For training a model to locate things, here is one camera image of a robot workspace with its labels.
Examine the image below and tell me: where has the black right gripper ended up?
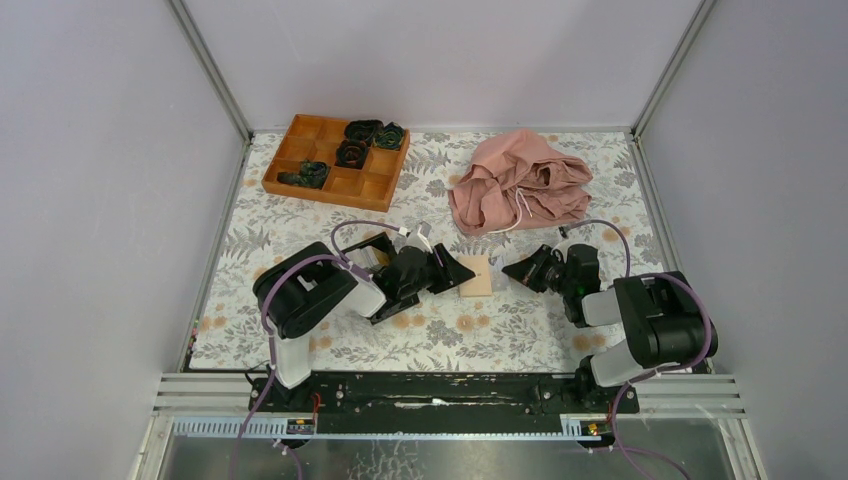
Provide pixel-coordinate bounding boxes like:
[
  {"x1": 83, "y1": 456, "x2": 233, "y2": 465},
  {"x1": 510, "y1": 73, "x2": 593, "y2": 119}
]
[{"x1": 501, "y1": 245, "x2": 574, "y2": 297}]

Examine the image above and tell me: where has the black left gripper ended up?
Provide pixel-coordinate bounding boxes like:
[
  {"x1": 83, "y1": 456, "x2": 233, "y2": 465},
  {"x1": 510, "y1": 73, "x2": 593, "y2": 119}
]
[{"x1": 397, "y1": 242, "x2": 472, "y2": 300}]

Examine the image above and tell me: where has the tan leather card holder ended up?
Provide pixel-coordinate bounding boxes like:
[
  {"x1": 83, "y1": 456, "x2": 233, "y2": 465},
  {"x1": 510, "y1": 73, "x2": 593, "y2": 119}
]
[{"x1": 458, "y1": 255, "x2": 493, "y2": 298}]

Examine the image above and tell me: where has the black card box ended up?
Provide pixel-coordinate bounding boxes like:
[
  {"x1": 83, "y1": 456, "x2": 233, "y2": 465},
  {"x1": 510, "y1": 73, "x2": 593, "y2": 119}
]
[{"x1": 343, "y1": 233, "x2": 420, "y2": 325}]

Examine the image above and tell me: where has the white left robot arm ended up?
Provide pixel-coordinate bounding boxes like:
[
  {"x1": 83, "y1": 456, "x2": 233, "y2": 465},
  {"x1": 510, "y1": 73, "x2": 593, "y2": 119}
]
[{"x1": 253, "y1": 242, "x2": 475, "y2": 411}]

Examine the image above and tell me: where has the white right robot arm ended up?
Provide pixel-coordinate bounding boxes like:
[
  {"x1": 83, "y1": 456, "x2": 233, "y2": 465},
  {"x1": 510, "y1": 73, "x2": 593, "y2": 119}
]
[{"x1": 502, "y1": 244, "x2": 718, "y2": 412}]

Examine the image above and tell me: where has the floral patterned table mat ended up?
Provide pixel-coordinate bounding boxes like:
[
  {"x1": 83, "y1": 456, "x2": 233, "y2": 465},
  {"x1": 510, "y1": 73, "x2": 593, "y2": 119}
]
[{"x1": 188, "y1": 132, "x2": 664, "y2": 372}]

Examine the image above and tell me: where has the pink crumpled cloth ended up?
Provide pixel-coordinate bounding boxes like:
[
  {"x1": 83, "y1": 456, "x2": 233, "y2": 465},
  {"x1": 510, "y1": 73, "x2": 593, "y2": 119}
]
[{"x1": 448, "y1": 129, "x2": 593, "y2": 236}]

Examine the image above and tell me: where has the orange wooden divided tray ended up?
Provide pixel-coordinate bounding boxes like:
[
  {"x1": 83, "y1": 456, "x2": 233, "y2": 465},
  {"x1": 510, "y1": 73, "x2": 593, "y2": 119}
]
[{"x1": 262, "y1": 114, "x2": 410, "y2": 212}]

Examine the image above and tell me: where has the dark green rolled belt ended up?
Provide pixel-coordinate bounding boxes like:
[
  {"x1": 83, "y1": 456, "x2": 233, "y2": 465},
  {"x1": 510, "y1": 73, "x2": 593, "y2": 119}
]
[{"x1": 372, "y1": 122, "x2": 406, "y2": 151}]

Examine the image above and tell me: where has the dark rolled belt centre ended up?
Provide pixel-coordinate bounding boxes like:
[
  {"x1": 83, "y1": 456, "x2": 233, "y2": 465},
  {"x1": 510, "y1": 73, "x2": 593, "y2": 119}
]
[{"x1": 335, "y1": 139, "x2": 370, "y2": 170}]

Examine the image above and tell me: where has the dark rolled belt top left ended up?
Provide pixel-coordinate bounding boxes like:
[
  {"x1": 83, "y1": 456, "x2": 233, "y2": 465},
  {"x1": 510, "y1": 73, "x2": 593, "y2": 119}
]
[{"x1": 344, "y1": 119, "x2": 384, "y2": 145}]

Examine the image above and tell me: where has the dark belt lower left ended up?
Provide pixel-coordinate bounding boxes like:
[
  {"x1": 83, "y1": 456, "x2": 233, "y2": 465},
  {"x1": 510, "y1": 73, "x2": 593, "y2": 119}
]
[{"x1": 276, "y1": 160, "x2": 330, "y2": 190}]

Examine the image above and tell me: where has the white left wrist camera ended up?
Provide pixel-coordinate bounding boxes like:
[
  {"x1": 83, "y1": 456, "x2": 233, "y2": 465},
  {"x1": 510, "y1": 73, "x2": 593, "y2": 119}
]
[{"x1": 398, "y1": 222, "x2": 433, "y2": 253}]

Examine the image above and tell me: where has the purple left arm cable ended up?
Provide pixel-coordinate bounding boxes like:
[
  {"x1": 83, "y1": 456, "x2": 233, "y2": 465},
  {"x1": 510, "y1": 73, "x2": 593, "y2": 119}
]
[{"x1": 228, "y1": 220, "x2": 412, "y2": 478}]

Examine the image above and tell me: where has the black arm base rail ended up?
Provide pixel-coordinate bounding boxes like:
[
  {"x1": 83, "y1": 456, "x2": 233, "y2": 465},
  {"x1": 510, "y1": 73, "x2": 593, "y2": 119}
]
[{"x1": 248, "y1": 369, "x2": 640, "y2": 436}]

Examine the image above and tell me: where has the white slotted cable duct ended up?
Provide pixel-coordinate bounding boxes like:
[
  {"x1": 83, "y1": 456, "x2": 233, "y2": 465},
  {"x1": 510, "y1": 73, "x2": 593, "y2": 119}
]
[{"x1": 170, "y1": 415, "x2": 621, "y2": 441}]

